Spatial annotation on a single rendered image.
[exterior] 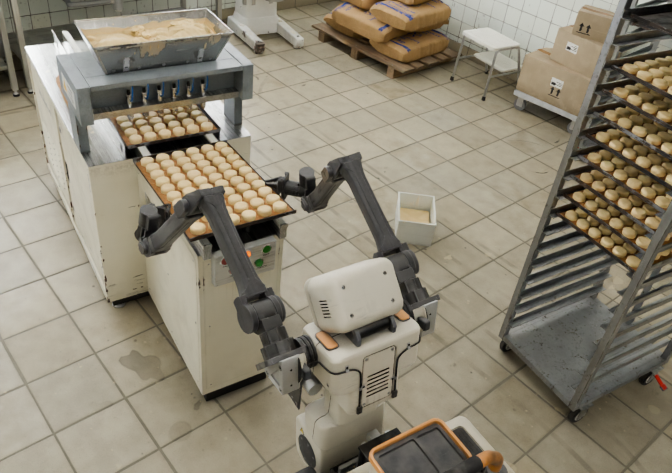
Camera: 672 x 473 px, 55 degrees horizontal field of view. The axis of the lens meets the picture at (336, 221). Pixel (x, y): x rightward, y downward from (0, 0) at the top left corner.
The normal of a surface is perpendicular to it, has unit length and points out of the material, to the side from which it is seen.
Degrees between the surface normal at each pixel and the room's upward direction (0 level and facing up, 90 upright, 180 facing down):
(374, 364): 81
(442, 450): 1
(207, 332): 90
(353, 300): 47
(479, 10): 90
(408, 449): 1
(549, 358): 0
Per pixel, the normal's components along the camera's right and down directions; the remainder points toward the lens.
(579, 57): -0.80, 0.30
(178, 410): 0.10, -0.80
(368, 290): 0.45, -0.14
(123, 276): 0.51, 0.55
